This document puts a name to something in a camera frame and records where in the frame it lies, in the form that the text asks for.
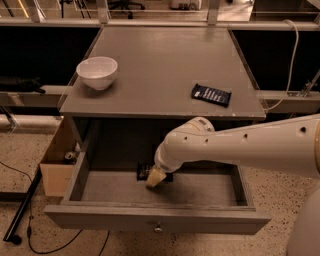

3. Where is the brown rxbar chocolate wrapper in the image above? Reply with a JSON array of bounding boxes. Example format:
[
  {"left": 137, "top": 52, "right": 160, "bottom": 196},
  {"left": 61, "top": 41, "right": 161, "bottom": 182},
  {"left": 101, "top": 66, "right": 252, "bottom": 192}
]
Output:
[{"left": 136, "top": 163, "right": 173, "bottom": 182}]

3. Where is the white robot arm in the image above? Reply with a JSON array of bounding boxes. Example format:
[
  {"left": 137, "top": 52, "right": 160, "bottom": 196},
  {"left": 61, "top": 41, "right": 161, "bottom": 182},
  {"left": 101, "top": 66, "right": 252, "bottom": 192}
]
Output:
[{"left": 147, "top": 114, "right": 320, "bottom": 256}]

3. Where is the open grey top drawer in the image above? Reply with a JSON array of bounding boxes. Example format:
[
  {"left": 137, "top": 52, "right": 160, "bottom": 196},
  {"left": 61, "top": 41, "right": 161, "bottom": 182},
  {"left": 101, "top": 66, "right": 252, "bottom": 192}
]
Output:
[{"left": 45, "top": 152, "right": 271, "bottom": 235}]

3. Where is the metal can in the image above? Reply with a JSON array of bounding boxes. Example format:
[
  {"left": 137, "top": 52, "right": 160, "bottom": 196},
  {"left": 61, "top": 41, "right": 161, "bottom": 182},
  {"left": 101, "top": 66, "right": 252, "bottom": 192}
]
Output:
[{"left": 64, "top": 151, "right": 77, "bottom": 164}]

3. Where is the dark blue snack bar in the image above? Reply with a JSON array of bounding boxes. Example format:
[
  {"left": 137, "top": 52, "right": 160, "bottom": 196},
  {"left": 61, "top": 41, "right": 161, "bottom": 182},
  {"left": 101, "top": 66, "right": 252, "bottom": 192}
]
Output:
[{"left": 191, "top": 84, "right": 232, "bottom": 107}]

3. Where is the cardboard box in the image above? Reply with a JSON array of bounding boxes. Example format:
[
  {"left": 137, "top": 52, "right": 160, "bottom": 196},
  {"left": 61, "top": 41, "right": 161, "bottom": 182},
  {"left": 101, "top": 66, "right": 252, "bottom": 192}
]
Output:
[{"left": 40, "top": 119, "right": 77, "bottom": 197}]

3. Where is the white ceramic bowl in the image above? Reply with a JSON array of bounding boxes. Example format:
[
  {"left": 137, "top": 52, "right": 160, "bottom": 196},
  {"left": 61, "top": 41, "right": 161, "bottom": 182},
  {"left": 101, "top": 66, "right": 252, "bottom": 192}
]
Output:
[{"left": 76, "top": 56, "right": 118, "bottom": 90}]

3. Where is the black metal floor bar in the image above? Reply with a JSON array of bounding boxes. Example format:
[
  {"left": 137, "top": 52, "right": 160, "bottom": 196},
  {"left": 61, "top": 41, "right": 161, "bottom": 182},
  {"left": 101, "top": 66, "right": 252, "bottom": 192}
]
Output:
[{"left": 0, "top": 168, "right": 42, "bottom": 245}]

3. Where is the black office chair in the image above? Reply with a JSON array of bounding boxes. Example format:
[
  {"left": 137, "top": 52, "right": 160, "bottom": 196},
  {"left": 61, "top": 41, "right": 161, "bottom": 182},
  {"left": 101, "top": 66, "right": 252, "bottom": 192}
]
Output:
[{"left": 108, "top": 0, "right": 145, "bottom": 19}]

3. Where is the black bag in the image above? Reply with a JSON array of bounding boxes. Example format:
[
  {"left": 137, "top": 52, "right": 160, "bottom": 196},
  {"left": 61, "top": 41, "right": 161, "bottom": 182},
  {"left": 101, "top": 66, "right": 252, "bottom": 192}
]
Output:
[{"left": 0, "top": 76, "right": 46, "bottom": 94}]

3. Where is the black floor cable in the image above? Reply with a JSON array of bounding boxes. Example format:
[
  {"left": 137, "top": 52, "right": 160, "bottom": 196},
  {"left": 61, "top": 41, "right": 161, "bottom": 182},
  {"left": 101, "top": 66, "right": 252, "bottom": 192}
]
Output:
[{"left": 0, "top": 160, "right": 112, "bottom": 256}]

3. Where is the white cable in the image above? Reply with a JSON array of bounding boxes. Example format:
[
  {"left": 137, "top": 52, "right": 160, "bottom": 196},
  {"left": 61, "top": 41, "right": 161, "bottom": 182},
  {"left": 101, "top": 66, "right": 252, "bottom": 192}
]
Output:
[{"left": 263, "top": 19, "right": 300, "bottom": 112}]

